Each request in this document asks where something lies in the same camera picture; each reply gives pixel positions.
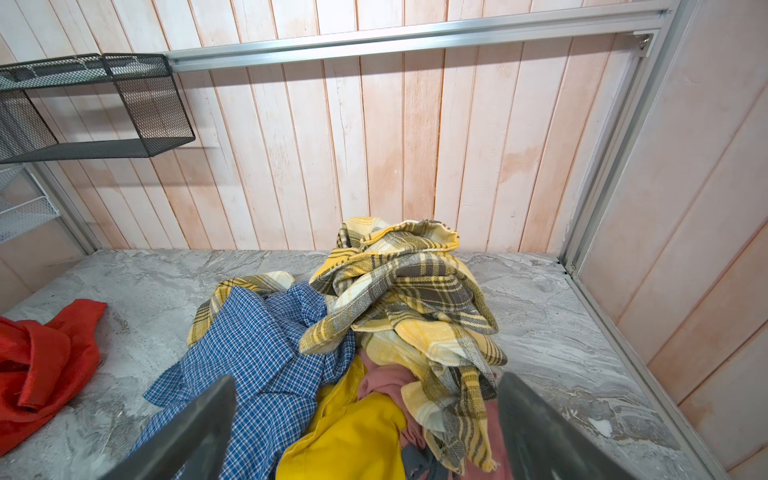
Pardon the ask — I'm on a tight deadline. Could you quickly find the red cloth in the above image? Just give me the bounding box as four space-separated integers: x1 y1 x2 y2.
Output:
1 299 107 455

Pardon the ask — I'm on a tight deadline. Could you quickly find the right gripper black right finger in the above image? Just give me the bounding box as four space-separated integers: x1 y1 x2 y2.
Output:
498 372 634 480

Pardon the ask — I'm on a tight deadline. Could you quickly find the blue checked cloth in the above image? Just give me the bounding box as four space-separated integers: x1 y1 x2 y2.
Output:
135 282 356 479

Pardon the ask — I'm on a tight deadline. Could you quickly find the black mesh wall shelf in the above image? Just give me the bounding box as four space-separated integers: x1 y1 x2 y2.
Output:
1 53 195 164

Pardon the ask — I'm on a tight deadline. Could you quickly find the maroon cloth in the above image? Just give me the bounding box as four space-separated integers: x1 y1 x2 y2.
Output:
358 350 513 479

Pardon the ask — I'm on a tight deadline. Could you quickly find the yellow grey plaid cloth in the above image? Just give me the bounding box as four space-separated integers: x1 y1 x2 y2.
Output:
186 216 509 475

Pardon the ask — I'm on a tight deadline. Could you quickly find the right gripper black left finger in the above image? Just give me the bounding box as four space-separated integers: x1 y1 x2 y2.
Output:
104 375 236 479

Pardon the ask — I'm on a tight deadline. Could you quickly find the white mesh wall shelf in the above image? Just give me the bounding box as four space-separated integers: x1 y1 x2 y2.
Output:
1 164 60 243

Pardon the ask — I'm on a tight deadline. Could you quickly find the plain yellow cloth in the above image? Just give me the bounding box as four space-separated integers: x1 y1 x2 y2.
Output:
275 356 406 479

